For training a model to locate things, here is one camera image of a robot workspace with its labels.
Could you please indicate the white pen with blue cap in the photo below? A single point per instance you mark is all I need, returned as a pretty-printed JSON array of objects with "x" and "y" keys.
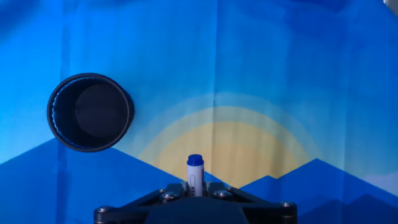
[{"x": 195, "y": 174}]

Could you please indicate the blue mountain print cloth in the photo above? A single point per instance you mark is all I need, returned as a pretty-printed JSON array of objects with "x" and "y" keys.
[{"x": 248, "y": 46}]

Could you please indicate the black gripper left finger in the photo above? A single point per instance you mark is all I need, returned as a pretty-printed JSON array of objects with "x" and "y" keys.
[{"x": 127, "y": 213}]

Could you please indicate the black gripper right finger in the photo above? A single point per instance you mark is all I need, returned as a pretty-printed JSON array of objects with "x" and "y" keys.
[{"x": 270, "y": 213}]

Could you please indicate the dark blue cup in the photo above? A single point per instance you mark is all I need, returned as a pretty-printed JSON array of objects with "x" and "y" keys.
[{"x": 99, "y": 112}]

